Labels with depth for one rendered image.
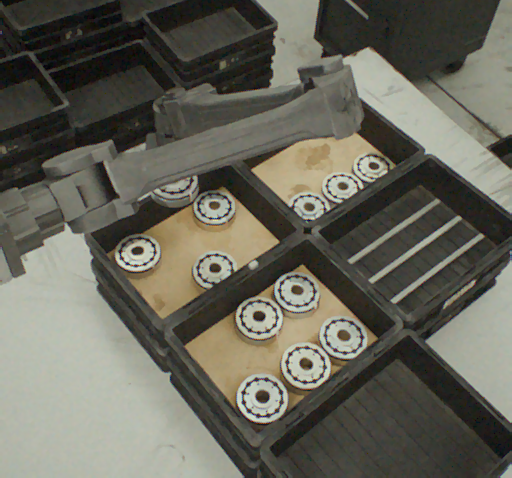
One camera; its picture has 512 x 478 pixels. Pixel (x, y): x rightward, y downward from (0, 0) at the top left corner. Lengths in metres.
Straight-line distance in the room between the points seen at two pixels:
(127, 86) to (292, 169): 1.05
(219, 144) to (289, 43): 2.61
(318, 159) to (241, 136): 0.94
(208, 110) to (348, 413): 0.67
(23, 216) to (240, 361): 0.73
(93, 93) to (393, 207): 1.32
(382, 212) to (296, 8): 2.10
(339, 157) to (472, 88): 1.67
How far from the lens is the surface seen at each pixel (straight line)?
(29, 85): 2.64
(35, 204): 0.97
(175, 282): 1.65
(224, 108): 1.23
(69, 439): 1.66
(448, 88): 3.48
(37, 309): 1.81
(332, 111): 0.98
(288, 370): 1.52
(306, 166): 1.88
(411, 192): 1.88
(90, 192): 1.00
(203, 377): 1.43
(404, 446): 1.53
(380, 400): 1.56
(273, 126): 0.98
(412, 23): 3.01
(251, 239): 1.72
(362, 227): 1.78
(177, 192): 1.54
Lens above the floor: 2.22
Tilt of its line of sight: 52 degrees down
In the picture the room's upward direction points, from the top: 4 degrees clockwise
